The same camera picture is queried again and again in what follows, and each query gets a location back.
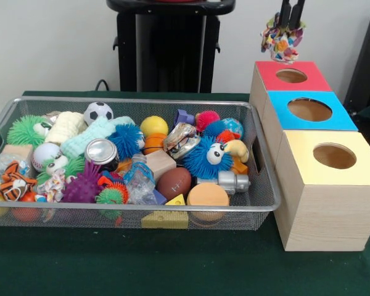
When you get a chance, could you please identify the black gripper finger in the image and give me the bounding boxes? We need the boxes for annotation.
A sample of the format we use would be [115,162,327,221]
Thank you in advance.
[279,0,291,28]
[290,0,306,29]

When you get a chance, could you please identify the multicoloured rope knot toy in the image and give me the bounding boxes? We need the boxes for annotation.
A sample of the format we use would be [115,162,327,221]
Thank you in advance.
[261,14,307,64]

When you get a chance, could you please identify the clear mesh bin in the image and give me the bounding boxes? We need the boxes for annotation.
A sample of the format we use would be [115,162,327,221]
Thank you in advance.
[0,96,282,232]

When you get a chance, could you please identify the wooden three-hole box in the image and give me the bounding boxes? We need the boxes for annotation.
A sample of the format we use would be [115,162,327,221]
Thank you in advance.
[249,60,370,252]

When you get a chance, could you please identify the blue fuzzy monster toy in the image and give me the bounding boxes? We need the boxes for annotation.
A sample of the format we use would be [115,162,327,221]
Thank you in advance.
[183,136,234,181]

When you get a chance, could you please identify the yellow ball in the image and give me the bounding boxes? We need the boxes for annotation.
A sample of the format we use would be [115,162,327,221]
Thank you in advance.
[140,115,169,138]

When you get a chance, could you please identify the brown toy football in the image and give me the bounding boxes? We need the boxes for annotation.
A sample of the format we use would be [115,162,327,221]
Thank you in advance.
[157,167,192,201]

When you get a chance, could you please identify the black and white soccer ball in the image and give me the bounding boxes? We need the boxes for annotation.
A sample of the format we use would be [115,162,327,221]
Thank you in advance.
[84,101,114,124]

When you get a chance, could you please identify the mint green knit cloth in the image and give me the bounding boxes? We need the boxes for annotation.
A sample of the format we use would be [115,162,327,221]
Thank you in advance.
[60,116,136,158]

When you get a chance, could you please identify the yellow cheese wedge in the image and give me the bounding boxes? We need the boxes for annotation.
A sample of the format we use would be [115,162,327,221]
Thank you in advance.
[141,210,189,230]

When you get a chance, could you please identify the purple spiky ball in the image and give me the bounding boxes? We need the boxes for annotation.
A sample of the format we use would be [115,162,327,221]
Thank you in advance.
[60,162,104,204]

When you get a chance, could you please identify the dark green tablecloth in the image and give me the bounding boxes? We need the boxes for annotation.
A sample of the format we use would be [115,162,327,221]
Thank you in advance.
[0,91,370,296]

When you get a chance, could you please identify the green spiky ball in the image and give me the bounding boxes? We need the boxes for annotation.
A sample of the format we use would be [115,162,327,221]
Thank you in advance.
[6,115,50,149]

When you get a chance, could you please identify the orange tiger plush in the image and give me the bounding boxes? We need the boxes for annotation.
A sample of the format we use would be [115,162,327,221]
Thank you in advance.
[0,160,38,202]

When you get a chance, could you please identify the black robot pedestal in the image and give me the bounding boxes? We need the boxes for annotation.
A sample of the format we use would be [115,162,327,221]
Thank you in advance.
[107,0,236,93]

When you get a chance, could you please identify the black cable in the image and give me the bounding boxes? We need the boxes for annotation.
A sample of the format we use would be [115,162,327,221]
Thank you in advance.
[96,78,112,92]

